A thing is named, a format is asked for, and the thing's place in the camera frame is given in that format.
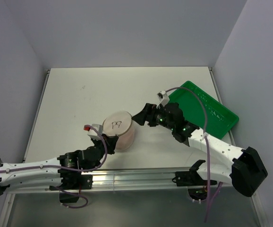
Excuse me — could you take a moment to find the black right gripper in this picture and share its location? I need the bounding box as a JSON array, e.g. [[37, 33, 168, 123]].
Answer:
[[131, 103, 175, 131]]

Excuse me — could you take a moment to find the round mesh laundry bag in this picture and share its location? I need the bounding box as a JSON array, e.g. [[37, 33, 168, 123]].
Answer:
[[102, 111, 135, 151]]

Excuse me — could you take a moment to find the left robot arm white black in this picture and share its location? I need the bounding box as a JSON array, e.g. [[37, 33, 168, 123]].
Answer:
[[0, 134, 119, 196]]

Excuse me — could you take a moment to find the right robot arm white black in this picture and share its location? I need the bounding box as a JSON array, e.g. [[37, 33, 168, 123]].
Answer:
[[132, 103, 268, 197]]

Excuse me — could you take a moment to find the green plastic tray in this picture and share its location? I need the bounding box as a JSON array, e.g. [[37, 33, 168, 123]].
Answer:
[[169, 81, 239, 139]]

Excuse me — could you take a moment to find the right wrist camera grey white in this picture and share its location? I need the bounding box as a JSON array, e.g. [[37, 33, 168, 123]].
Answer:
[[157, 90, 170, 108]]

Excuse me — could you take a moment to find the aluminium mounting rail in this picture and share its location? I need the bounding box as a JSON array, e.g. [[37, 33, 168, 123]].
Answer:
[[20, 166, 243, 192]]

